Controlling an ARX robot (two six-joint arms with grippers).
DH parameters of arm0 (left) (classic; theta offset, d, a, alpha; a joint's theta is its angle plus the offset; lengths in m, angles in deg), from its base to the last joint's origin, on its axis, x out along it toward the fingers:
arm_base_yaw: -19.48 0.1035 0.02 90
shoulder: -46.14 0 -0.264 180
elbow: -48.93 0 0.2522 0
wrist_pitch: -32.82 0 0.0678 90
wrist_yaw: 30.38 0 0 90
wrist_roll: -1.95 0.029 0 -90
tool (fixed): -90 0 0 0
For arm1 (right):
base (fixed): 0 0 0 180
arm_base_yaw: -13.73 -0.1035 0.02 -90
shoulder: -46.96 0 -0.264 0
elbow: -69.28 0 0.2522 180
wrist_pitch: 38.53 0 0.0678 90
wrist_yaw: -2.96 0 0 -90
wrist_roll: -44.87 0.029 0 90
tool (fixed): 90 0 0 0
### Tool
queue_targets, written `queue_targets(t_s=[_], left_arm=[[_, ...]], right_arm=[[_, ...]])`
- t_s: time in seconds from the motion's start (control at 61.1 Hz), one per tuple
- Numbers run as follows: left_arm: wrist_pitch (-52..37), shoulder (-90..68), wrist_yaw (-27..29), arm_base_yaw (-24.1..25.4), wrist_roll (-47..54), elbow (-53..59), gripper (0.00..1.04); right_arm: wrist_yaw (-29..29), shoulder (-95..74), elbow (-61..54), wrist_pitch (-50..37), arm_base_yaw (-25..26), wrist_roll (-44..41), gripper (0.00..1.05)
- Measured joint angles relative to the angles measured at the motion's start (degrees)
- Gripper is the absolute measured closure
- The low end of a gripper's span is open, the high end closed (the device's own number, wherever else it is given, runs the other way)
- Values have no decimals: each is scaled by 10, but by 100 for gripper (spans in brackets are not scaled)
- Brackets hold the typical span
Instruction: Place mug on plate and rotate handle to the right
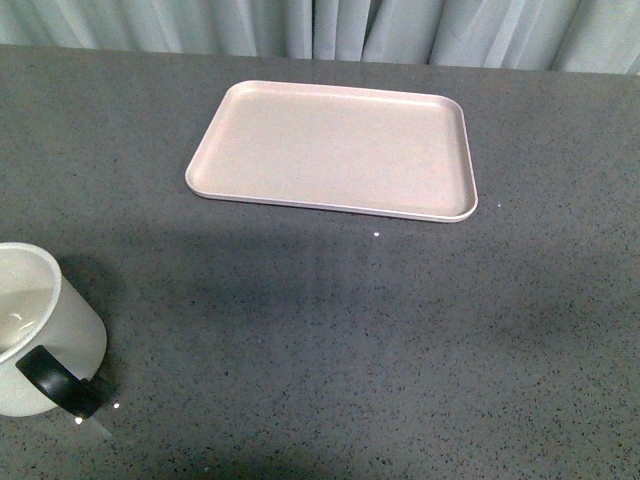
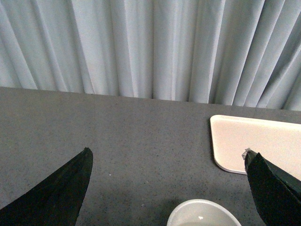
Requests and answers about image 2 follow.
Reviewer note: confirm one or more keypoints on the white smiley mug black handle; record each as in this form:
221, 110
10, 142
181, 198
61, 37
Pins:
200, 212

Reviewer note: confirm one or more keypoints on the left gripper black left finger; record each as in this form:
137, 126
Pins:
55, 201

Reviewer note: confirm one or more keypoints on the light grey curtain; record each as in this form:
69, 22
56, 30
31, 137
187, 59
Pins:
228, 52

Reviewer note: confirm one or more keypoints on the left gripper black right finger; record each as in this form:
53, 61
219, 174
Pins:
276, 193

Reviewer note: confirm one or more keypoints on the cream rectangular plate tray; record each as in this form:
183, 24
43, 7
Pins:
278, 142

